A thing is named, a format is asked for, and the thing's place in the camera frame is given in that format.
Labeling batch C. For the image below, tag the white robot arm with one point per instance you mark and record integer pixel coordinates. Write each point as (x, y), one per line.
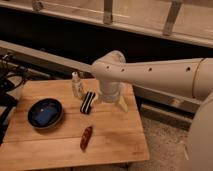
(186, 78)

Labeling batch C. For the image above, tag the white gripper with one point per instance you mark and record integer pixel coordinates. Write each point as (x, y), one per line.
(110, 93)

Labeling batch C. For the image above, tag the wooden cutting board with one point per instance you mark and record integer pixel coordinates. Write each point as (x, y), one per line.
(117, 136)

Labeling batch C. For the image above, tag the small clear bottle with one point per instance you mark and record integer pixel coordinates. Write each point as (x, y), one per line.
(77, 86)

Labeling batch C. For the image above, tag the black and white striped block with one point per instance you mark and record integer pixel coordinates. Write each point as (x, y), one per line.
(86, 104)

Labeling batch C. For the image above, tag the dark blue bowl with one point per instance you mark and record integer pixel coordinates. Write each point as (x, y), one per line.
(45, 113)

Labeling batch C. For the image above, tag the red brown sausage toy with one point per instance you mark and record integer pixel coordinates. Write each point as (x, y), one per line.
(86, 137)

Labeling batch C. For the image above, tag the metal rail frame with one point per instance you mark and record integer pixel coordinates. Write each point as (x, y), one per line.
(188, 21)

